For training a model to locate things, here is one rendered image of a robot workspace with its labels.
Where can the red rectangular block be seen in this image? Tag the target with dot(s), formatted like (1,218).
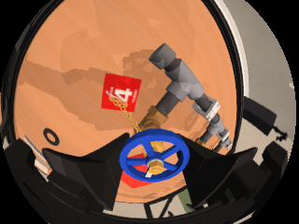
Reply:
(131,182)

